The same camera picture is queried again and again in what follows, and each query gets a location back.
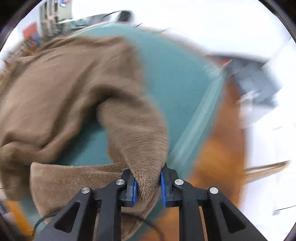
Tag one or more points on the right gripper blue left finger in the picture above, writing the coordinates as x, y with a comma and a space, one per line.
128, 195

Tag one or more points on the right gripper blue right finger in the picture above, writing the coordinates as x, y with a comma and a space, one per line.
170, 196

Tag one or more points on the brown fleece garment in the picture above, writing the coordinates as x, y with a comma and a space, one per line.
45, 100

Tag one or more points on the green table mat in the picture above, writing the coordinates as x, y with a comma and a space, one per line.
184, 86

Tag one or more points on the black metal chair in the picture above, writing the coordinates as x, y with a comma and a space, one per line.
123, 16

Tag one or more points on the glass top side table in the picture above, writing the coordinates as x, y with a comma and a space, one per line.
87, 21

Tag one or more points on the red chair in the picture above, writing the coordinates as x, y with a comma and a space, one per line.
30, 31

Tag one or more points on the beige shelf cabinet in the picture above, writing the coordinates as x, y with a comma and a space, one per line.
54, 11

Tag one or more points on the wooden stick by wall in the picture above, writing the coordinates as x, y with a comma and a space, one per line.
256, 173

